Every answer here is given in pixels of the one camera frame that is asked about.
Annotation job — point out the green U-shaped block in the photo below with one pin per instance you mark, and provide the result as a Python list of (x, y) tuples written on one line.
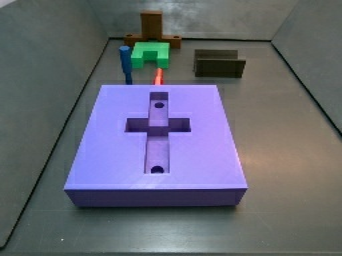
[(150, 51)]

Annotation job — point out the purple board with cross slot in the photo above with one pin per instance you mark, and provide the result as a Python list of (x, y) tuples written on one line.
[(157, 149)]

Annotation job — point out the red cylindrical peg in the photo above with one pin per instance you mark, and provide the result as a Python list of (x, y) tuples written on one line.
[(158, 79)]

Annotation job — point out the blue cylindrical peg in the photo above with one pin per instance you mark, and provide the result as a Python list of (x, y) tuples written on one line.
[(126, 63)]

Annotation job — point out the brown T-shaped block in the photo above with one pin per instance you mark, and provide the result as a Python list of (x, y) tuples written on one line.
[(152, 20)]

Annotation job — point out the dark grey fixture bracket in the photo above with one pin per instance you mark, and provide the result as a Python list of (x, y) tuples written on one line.
[(218, 63)]

